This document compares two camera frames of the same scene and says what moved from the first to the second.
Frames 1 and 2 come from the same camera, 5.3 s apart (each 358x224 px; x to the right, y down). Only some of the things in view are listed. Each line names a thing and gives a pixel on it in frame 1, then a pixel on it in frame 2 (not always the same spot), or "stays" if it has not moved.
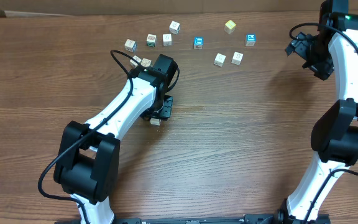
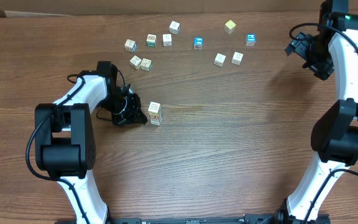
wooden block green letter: [151, 40] stays
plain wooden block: [167, 40] stays
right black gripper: [299, 47] stays
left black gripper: [163, 112] → [132, 111]
